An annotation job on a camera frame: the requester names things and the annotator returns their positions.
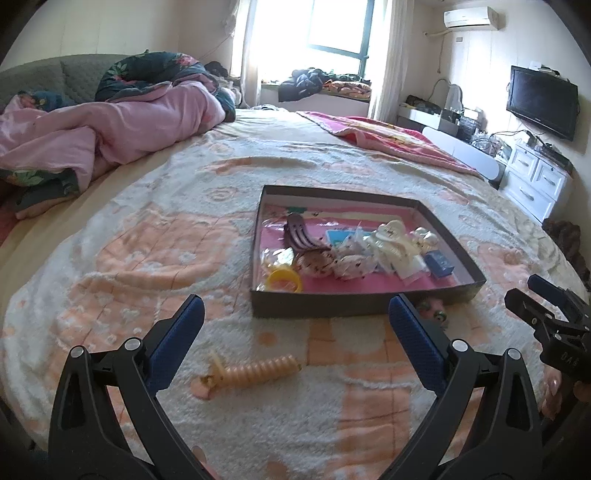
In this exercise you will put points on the person's right hand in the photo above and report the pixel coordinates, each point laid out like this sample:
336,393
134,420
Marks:
551,397

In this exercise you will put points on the mauve hair claw clip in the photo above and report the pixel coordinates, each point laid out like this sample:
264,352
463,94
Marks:
302,233

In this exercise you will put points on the white air conditioner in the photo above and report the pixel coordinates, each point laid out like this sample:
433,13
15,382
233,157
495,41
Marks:
471,18

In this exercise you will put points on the white curtain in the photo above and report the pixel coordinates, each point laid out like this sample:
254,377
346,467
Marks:
388,60
247,55

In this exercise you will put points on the brown patterned cloth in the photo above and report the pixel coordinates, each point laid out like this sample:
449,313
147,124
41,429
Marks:
565,240

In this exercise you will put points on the dark jacket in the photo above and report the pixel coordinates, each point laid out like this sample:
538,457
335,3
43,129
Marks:
302,83

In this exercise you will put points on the peach spiral hair clip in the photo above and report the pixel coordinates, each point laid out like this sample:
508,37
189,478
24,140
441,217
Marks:
258,369

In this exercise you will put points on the black flat television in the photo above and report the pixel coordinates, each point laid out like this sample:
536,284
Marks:
540,104

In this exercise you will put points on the blue card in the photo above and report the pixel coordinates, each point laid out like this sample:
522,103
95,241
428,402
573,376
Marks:
336,236

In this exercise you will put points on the white desk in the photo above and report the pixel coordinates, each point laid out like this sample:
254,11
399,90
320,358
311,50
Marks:
418,115

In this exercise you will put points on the pink floral quilt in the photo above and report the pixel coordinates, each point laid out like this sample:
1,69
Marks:
152,120

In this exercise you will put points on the yellow bangle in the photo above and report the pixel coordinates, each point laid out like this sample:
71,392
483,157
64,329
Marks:
284,281

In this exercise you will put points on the small blue box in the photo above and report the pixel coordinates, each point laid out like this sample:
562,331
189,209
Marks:
438,265

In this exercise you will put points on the clear bangle plastic bag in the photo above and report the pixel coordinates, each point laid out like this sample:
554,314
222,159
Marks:
274,258

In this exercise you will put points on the white drawer cabinet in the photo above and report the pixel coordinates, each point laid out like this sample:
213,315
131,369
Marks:
531,182

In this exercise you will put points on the pink fluffy hair clip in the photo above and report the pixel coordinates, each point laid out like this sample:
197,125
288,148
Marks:
431,309

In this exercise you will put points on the cream hair claw clip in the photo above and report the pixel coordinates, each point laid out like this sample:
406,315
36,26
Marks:
392,233

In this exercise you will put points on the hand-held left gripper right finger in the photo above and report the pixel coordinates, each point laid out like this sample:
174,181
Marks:
415,337

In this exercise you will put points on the window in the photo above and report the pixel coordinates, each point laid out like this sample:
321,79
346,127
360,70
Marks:
323,27

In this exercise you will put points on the polka dot fabric scrunchie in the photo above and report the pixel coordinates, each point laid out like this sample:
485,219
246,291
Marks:
332,267

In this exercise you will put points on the black cloth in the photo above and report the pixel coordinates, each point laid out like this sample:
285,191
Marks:
217,68

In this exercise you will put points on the grey quilted headboard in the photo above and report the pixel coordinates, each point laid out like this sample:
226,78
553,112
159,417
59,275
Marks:
69,76

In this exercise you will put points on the brown cardboard box tray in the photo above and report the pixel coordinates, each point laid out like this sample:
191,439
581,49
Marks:
323,307

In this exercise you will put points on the pink red patterned blanket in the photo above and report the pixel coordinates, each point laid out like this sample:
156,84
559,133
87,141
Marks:
392,136

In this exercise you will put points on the white rounded board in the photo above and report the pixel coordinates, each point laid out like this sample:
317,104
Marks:
466,154

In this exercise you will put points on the orange floral cushion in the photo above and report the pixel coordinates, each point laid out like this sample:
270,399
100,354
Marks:
351,86

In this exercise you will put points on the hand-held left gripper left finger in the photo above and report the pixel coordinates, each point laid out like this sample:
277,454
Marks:
178,332

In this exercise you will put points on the black set-top box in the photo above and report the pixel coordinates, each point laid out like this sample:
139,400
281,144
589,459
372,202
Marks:
554,154

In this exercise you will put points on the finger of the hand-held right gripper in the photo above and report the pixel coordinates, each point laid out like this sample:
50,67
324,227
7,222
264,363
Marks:
554,293
526,307

